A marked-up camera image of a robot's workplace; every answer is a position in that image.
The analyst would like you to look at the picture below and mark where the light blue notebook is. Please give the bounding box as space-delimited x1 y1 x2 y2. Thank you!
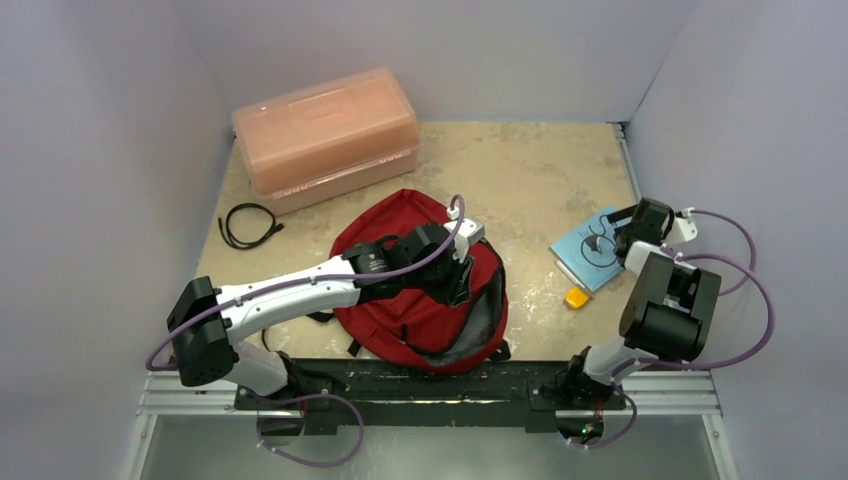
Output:
549 206 624 295

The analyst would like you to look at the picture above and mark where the red backpack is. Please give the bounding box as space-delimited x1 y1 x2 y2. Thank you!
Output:
309 189 511 374

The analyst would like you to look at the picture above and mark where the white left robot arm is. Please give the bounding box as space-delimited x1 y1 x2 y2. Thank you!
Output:
166 219 485 409

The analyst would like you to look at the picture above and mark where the white pencil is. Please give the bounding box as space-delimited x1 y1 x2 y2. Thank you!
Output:
555 260 584 289

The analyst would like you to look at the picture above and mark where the orange eraser block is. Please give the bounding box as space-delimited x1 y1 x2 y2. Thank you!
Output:
563 287 591 310

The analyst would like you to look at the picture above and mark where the translucent pink storage box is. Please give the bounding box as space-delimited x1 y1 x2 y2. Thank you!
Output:
231 68 420 215

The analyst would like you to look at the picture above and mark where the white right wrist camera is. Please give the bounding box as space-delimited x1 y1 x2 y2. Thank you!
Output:
666 207 698 245

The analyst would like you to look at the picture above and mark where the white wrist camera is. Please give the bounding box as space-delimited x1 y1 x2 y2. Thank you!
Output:
666 207 698 245
443 207 485 263

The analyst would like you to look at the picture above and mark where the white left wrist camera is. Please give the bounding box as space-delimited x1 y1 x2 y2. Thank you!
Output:
443 207 485 263

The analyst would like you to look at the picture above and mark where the aluminium frame rail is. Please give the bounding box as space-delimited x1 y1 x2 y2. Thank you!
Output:
609 122 720 415

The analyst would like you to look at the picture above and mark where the black coiled cable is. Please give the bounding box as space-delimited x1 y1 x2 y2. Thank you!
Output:
217 201 286 251

